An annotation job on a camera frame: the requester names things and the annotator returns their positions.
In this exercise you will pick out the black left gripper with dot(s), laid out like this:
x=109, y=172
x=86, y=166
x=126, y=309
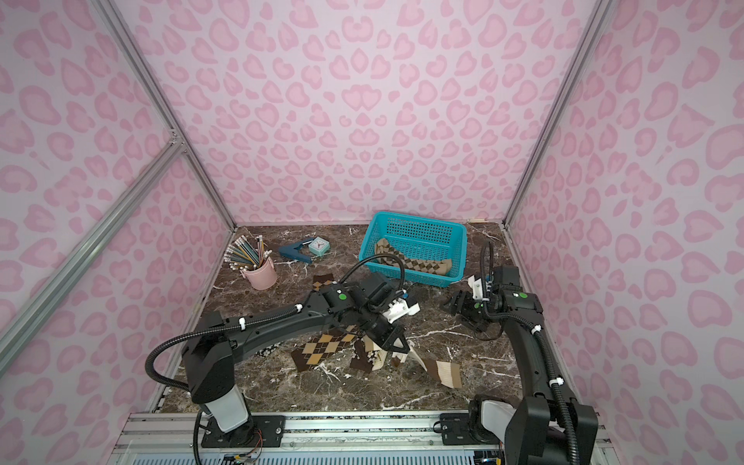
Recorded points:
x=379, y=322

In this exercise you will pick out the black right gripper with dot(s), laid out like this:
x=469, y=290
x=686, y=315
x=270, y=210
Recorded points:
x=471, y=305

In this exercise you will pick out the beige green argyle sock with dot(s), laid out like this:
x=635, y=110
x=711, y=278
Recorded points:
x=441, y=268

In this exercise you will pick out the brown cream striped sock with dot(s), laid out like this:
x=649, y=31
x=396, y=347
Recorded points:
x=447, y=374
x=369, y=357

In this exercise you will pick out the brown daisy pattern sock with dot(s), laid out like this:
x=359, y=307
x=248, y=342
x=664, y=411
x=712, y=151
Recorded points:
x=266, y=352

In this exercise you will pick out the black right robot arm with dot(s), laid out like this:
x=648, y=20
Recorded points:
x=549, y=425

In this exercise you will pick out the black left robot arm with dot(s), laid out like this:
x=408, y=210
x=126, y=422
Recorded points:
x=220, y=344

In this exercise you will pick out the brown yellow argyle sock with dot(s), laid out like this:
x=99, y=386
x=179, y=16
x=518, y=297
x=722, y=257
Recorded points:
x=320, y=281
x=314, y=352

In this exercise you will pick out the small mint alarm clock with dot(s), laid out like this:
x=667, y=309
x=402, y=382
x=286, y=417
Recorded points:
x=319, y=246

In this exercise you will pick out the teal plastic mesh basket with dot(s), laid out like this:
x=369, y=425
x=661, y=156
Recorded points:
x=423, y=239

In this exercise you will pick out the dark teal stapler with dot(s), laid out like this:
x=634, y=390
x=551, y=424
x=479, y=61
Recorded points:
x=293, y=252

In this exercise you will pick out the pink metal pencil cup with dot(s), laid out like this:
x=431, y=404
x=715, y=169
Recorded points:
x=262, y=278

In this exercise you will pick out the bundle of coloured pencils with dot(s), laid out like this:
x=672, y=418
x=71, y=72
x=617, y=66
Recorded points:
x=245, y=254

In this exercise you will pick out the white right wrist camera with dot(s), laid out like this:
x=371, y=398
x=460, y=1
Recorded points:
x=476, y=287

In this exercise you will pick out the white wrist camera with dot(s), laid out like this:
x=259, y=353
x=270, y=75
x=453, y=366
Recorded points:
x=401, y=307
x=476, y=287

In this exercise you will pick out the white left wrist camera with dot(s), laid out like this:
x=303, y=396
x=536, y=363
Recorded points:
x=401, y=307

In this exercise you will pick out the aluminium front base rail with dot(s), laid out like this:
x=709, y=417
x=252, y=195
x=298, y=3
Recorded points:
x=388, y=437

